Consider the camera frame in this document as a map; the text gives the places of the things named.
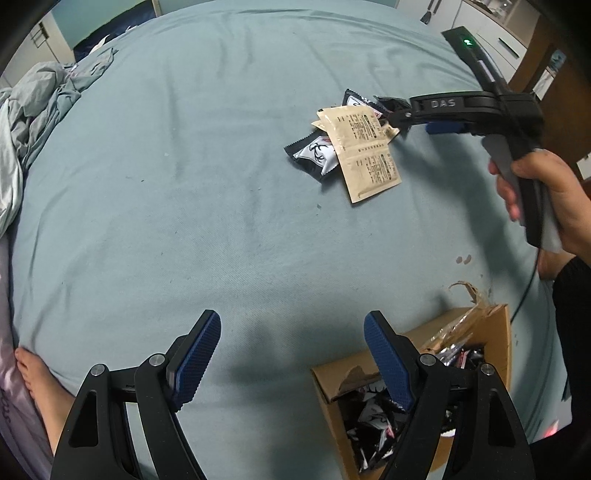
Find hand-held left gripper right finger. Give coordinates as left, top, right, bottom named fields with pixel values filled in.
left=364, top=310, right=533, bottom=480

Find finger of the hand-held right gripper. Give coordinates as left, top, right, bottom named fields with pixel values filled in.
left=426, top=121, right=467, bottom=136
left=373, top=91, right=498, bottom=136

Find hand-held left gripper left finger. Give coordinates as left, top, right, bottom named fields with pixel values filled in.
left=50, top=309, right=221, bottom=480

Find heap of black snack packets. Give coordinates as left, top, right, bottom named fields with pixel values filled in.
left=345, top=342, right=485, bottom=474

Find brown cardboard box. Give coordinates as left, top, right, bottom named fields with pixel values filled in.
left=310, top=281, right=514, bottom=480

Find black red-label snack packet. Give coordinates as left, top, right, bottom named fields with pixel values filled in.
left=342, top=89, right=387, bottom=123

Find person's right hand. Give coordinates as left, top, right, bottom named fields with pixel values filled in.
left=488, top=150, right=591, bottom=256

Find wooden furniture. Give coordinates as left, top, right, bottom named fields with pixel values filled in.
left=507, top=18, right=591, bottom=182

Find joined tan paper sachets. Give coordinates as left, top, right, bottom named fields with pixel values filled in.
left=316, top=105, right=402, bottom=205

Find white cabinet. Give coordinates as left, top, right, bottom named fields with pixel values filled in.
left=434, top=0, right=542, bottom=85

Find black white-print snack packet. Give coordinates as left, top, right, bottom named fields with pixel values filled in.
left=283, top=133, right=341, bottom=184

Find bed with teal sheet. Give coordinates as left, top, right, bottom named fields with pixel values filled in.
left=0, top=0, right=573, bottom=480

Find person's left foot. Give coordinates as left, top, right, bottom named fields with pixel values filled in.
left=14, top=348, right=75, bottom=459

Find person's right leg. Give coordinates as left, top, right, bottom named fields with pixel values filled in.
left=551, top=256, right=591, bottom=446

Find grey crumpled duvet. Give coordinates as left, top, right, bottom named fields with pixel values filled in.
left=0, top=46, right=117, bottom=237

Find dark blue cloth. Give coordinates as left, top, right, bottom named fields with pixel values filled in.
left=73, top=31, right=154, bottom=62

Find black cable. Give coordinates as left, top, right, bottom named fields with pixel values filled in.
left=509, top=244, right=542, bottom=320

